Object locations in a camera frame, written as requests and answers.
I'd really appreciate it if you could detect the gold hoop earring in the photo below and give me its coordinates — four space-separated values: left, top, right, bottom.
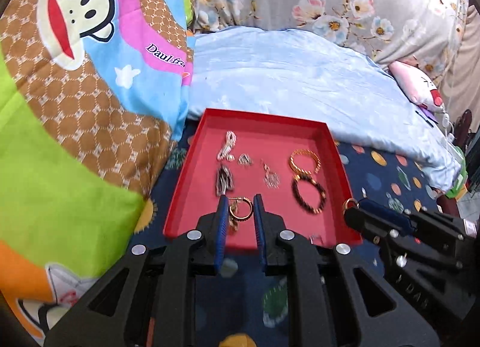
228 197 253 232

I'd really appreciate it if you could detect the silver grey bead bracelet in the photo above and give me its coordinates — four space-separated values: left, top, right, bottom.
214 163 236 198

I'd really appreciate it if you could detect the dark beaded bracelet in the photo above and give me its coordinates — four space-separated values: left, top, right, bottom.
291 174 328 215

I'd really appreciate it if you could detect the small gold ring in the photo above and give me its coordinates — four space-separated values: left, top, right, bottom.
341 197 361 216

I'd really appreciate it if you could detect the white pearl bracelet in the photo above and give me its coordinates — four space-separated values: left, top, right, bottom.
216 130 238 163

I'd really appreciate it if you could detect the gold chain bangle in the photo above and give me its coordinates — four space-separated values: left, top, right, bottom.
288 149 321 176

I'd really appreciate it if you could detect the silver flower earring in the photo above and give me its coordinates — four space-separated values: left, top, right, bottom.
262 162 280 189

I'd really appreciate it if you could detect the red cardboard tray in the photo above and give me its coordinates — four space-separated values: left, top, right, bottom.
163 109 362 248

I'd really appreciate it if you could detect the green plush toy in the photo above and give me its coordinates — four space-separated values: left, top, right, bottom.
446 145 468 199

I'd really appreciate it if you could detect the navy planet print bedsheet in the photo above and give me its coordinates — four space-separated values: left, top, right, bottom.
130 120 439 346

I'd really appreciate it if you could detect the dark red bag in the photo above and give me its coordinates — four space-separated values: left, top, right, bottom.
453 109 473 152

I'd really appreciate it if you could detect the light blue pillow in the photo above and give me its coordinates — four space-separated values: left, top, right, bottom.
188 27 461 191

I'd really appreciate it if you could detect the pink cartoon plush pillow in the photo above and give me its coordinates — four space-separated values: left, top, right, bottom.
388 62 445 113

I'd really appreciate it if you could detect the beige curtain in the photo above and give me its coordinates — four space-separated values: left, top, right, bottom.
440 5 480 131

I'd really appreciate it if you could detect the grey floral duvet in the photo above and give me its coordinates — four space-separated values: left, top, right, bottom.
193 0 470 80

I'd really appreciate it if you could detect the colourful monkey cartoon quilt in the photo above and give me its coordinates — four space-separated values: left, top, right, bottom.
1 0 193 346

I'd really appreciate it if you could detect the white charger cable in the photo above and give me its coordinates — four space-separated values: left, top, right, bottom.
440 112 464 153

